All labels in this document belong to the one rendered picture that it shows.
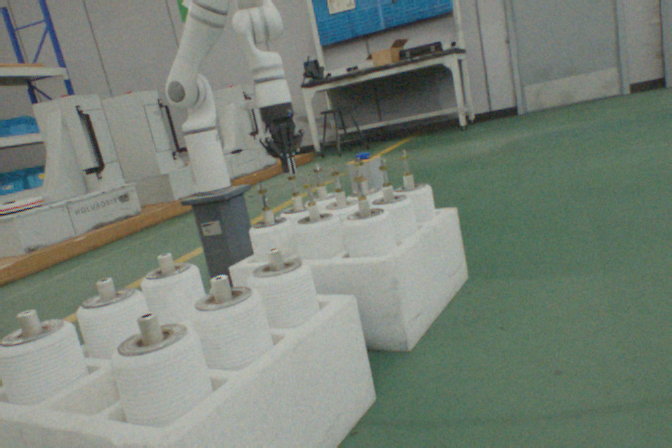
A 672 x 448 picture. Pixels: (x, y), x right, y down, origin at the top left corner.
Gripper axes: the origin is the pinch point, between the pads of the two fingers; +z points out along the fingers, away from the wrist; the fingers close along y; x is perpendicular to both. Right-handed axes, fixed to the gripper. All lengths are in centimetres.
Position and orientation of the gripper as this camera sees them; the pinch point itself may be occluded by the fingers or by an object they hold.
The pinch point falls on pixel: (289, 166)
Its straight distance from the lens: 131.1
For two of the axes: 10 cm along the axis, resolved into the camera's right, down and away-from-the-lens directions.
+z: 2.0, 9.6, 2.0
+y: 6.1, -2.8, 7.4
